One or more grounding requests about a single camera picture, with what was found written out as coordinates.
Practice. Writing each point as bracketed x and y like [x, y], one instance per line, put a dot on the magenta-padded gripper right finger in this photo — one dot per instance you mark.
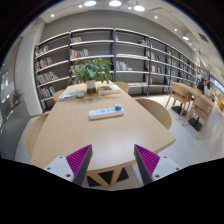
[163, 166]

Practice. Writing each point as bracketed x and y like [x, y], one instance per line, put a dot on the white power strip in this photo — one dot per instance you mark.
[100, 113]

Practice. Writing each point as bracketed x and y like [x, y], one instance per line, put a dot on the yellow book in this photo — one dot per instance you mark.
[105, 93]

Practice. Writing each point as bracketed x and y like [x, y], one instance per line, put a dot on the ceiling lights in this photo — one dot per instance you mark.
[115, 3]

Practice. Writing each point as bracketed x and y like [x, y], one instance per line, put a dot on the person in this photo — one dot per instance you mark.
[201, 85]

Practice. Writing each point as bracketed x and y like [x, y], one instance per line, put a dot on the green plant in white pot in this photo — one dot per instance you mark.
[90, 71]

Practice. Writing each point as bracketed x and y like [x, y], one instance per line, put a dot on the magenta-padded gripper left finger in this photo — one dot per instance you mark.
[63, 166]

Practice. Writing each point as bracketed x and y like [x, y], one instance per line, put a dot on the grey bookshelf unit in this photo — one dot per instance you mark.
[100, 50]

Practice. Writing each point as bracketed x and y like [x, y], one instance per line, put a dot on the open white magazine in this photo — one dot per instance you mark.
[70, 95]

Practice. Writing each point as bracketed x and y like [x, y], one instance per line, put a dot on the small green floor plant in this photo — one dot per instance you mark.
[16, 97]

